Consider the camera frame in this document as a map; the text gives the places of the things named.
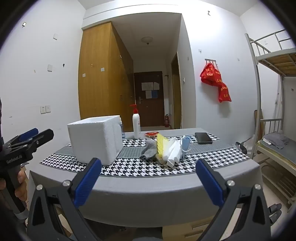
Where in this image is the wooden wardrobe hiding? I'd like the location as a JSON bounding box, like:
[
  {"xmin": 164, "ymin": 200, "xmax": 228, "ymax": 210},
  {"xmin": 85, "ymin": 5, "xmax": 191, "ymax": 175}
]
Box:
[{"xmin": 78, "ymin": 21, "xmax": 134, "ymax": 132}]

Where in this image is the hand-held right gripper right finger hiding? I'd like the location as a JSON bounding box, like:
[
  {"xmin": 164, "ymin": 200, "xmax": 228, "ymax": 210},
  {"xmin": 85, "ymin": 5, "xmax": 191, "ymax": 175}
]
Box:
[{"xmin": 195, "ymin": 159, "xmax": 271, "ymax": 241}]

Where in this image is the black smartphone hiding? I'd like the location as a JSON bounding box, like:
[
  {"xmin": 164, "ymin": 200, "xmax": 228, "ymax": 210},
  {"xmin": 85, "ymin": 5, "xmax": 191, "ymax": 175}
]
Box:
[{"xmin": 195, "ymin": 132, "xmax": 213, "ymax": 144}]

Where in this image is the dark brown door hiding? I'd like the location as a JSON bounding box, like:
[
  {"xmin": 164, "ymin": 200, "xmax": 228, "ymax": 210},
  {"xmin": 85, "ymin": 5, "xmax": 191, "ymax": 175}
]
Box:
[{"xmin": 134, "ymin": 71, "xmax": 165, "ymax": 127}]

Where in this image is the white foam net sleeve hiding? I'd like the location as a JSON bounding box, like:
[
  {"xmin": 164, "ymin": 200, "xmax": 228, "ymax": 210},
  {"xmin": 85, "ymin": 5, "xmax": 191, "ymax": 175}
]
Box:
[{"xmin": 162, "ymin": 137, "xmax": 177, "ymax": 163}]

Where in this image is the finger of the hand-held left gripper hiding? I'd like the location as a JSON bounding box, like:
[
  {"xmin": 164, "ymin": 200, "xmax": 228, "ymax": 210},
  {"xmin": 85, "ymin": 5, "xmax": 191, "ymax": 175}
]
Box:
[
  {"xmin": 18, "ymin": 128, "xmax": 39, "ymax": 142},
  {"xmin": 25, "ymin": 129, "xmax": 54, "ymax": 151}
]

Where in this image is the houndstooth table runner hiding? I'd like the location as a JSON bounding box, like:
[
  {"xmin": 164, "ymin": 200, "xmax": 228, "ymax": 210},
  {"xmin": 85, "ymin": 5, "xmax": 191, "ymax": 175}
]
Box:
[{"xmin": 39, "ymin": 133, "xmax": 250, "ymax": 178}]

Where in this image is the white pump bottle red cap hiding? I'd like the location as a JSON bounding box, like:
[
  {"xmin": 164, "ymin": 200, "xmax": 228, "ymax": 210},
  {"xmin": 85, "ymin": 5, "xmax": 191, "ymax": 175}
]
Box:
[{"xmin": 129, "ymin": 104, "xmax": 141, "ymax": 139}]

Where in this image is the wooden board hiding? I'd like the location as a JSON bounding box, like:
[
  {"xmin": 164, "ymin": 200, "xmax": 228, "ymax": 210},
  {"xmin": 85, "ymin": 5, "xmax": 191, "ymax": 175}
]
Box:
[{"xmin": 254, "ymin": 109, "xmax": 265, "ymax": 139}]

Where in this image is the yellow foam net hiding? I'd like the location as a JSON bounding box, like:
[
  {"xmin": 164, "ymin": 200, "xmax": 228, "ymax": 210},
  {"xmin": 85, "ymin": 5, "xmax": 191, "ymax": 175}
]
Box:
[{"xmin": 156, "ymin": 134, "xmax": 171, "ymax": 159}]

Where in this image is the grey folded cloth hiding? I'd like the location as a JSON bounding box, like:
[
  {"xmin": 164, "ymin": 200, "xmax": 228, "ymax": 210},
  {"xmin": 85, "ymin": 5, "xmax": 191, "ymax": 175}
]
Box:
[{"xmin": 262, "ymin": 133, "xmax": 289, "ymax": 150}]

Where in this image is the person's left hand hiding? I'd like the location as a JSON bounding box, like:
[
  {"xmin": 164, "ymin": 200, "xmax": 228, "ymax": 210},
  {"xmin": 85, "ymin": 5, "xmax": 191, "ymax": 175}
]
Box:
[{"xmin": 14, "ymin": 168, "xmax": 28, "ymax": 208}]

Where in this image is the black bag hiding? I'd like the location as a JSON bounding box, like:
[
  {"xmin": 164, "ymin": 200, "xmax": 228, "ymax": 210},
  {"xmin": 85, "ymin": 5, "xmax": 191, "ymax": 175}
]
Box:
[{"xmin": 235, "ymin": 141, "xmax": 248, "ymax": 154}]

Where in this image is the large white paper notice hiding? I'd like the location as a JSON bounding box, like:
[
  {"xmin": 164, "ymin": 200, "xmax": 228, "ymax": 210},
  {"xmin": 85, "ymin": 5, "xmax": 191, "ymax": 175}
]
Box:
[{"xmin": 142, "ymin": 82, "xmax": 160, "ymax": 91}]

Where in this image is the wooden drawer cabinet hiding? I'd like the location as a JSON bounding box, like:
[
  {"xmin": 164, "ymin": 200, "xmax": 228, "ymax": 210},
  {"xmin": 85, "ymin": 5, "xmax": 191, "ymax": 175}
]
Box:
[{"xmin": 162, "ymin": 215, "xmax": 218, "ymax": 241}]

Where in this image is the metal bunk bed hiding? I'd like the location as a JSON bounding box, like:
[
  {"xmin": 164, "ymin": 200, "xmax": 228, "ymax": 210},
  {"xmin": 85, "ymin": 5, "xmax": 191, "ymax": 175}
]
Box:
[{"xmin": 245, "ymin": 29, "xmax": 296, "ymax": 212}]

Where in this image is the translucent plastic bag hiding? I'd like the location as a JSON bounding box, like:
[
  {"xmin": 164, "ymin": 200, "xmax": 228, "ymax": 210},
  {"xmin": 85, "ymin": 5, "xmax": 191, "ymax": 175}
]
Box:
[{"xmin": 243, "ymin": 137, "xmax": 257, "ymax": 153}]

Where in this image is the small clear spray bottle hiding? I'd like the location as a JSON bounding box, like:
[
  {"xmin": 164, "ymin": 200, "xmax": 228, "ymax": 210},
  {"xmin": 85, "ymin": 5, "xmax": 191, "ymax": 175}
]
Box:
[{"xmin": 119, "ymin": 117, "xmax": 126, "ymax": 139}]

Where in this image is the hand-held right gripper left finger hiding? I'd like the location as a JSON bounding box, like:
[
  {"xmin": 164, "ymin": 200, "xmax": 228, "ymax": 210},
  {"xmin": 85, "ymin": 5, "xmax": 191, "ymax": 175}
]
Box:
[{"xmin": 26, "ymin": 158, "xmax": 102, "ymax": 241}]

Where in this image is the wooden side door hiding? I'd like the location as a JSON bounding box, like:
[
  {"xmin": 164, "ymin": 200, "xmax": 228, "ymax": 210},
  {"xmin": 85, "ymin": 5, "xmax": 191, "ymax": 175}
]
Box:
[{"xmin": 171, "ymin": 52, "xmax": 182, "ymax": 129}]

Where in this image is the red plastic bag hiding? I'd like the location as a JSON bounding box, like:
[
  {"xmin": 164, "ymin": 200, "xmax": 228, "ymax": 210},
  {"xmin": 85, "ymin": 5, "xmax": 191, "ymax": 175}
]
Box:
[
  {"xmin": 217, "ymin": 82, "xmax": 232, "ymax": 103},
  {"xmin": 200, "ymin": 62, "xmax": 222, "ymax": 86}
]

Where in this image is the white foam box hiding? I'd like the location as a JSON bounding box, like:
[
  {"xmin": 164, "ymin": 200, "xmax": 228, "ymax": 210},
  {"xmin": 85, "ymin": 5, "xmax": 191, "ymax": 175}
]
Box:
[{"xmin": 67, "ymin": 115, "xmax": 123, "ymax": 166}]

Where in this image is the white foam tube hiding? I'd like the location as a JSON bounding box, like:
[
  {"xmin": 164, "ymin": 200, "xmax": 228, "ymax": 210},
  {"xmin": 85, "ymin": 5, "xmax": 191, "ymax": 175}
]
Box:
[{"xmin": 166, "ymin": 141, "xmax": 184, "ymax": 167}]

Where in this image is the grey sock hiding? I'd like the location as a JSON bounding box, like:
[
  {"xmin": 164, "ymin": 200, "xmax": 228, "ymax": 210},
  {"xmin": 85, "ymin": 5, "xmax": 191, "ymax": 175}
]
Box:
[{"xmin": 139, "ymin": 138, "xmax": 159, "ymax": 160}]

